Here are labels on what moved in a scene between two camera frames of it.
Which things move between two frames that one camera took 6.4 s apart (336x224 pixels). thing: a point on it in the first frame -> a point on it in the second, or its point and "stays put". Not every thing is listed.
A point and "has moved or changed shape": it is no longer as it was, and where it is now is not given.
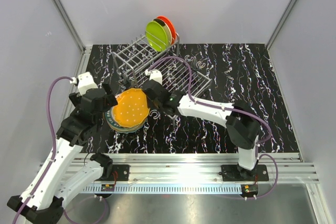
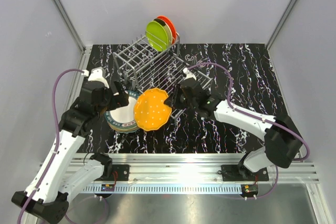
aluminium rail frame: x=208 y=168 stays put
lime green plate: x=156 y=35 stays put
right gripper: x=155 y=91 -> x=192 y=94
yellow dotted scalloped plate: x=132 y=108 has moved or changed shape
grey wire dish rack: x=133 y=60 stays put
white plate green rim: x=113 y=124 -> x=124 y=116
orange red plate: x=172 y=28 stays put
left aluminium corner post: x=84 y=49 stays put
